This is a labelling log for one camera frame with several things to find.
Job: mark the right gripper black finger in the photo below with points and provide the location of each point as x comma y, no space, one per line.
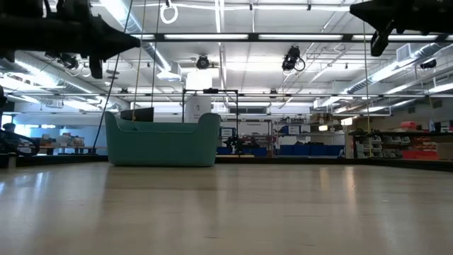
379,42
378,12

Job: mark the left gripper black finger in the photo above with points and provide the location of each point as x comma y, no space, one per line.
113,40
96,67

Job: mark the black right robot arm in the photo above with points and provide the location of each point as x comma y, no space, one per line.
447,14

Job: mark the black monitor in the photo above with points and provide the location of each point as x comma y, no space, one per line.
137,114

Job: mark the black shelf rack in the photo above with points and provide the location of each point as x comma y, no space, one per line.
389,134

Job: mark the teal plastic bin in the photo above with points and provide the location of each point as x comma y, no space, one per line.
163,147

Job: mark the person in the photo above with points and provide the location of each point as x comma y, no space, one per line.
8,128

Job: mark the white column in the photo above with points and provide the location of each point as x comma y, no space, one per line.
198,106

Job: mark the red storage bins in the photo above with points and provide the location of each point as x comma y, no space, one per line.
421,152

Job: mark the black overhead light bar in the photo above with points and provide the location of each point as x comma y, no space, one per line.
253,37

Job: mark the black equipment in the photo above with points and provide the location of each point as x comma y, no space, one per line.
242,143

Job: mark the black overhead camera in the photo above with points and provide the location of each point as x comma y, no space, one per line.
291,58

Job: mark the round black ceiling camera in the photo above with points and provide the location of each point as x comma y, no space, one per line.
202,62

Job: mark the black metal frame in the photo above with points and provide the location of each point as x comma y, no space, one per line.
210,91

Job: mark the black table frame rail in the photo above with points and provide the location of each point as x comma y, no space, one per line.
301,160

